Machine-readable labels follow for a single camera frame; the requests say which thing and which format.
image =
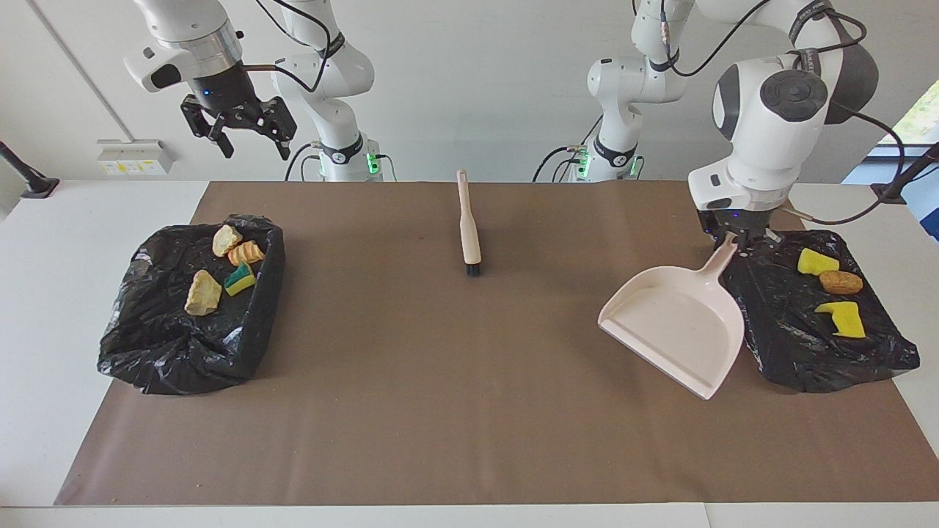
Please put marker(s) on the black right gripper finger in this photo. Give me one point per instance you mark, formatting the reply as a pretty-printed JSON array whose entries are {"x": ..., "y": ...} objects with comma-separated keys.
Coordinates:
[
  {"x": 279, "y": 121},
  {"x": 202, "y": 117}
]

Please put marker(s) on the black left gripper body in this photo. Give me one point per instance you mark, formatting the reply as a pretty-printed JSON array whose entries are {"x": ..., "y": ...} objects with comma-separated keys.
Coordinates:
[{"x": 733, "y": 220}]

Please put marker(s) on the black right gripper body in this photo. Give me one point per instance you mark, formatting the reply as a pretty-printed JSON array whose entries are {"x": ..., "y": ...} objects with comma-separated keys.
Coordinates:
[{"x": 224, "y": 95}]

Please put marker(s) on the yellow green sponge piece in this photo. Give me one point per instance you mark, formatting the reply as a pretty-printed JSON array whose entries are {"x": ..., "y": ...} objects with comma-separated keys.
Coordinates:
[
  {"x": 240, "y": 279},
  {"x": 816, "y": 262}
]

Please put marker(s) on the brown cork-like lump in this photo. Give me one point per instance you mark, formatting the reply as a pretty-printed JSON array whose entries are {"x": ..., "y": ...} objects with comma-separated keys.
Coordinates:
[{"x": 841, "y": 282}]

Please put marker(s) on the pink plastic dustpan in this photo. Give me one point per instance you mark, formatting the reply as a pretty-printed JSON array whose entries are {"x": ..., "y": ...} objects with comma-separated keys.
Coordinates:
[{"x": 675, "y": 323}]

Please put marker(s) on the notched yellow sponge piece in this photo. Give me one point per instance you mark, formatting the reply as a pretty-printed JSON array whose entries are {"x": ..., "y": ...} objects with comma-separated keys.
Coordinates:
[{"x": 843, "y": 321}]

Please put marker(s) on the small beige foam chunk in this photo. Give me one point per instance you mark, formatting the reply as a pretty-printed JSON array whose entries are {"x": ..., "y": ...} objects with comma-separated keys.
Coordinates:
[{"x": 226, "y": 240}]

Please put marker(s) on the striped orange bread piece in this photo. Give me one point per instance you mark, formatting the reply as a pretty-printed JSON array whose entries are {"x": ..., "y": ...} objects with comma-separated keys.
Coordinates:
[{"x": 246, "y": 254}]

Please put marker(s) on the large beige foam chunk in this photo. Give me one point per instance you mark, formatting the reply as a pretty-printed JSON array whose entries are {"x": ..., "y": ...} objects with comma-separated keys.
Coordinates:
[{"x": 203, "y": 293}]

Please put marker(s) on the beige hand brush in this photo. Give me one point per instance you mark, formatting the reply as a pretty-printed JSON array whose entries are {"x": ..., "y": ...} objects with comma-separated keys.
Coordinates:
[{"x": 469, "y": 227}]

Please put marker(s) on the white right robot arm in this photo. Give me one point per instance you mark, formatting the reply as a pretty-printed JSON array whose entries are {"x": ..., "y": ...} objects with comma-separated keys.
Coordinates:
[{"x": 330, "y": 81}]

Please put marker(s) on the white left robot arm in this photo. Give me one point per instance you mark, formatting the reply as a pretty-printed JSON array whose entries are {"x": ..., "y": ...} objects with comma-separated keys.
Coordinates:
[{"x": 763, "y": 132}]

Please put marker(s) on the flat bin with black bag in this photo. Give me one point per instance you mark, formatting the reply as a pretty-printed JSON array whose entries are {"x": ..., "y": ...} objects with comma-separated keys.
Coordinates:
[{"x": 792, "y": 337}]

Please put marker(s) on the open bin with black bag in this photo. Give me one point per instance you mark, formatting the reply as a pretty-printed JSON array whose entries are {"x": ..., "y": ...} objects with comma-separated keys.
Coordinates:
[{"x": 169, "y": 345}]

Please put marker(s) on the black clamp stand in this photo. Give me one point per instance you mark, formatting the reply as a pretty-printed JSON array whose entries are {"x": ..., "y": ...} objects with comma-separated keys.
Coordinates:
[
  {"x": 33, "y": 183},
  {"x": 899, "y": 187}
]

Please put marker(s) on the window pane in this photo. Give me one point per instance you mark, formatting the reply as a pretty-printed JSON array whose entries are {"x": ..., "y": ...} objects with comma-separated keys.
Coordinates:
[{"x": 921, "y": 121}]

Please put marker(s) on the brown paper table mat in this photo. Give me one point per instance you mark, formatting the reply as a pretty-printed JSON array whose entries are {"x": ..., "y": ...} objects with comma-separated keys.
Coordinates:
[{"x": 469, "y": 462}]

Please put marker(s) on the white wall socket box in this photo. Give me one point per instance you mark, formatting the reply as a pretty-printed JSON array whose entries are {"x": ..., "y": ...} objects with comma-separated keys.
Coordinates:
[{"x": 136, "y": 156}]

